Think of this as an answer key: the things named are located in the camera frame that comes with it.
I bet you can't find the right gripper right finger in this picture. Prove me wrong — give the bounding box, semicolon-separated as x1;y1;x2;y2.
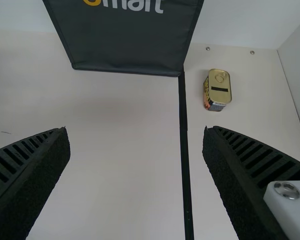
202;125;300;240

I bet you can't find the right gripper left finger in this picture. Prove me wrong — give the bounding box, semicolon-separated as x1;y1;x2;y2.
0;126;71;240

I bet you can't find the black strip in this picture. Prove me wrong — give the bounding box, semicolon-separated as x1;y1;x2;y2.
177;65;195;240

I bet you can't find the rectangular tin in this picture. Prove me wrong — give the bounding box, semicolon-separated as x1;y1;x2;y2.
203;68;233;113

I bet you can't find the dark grey bag with straps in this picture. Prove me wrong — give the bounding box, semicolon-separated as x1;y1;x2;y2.
42;0;205;78

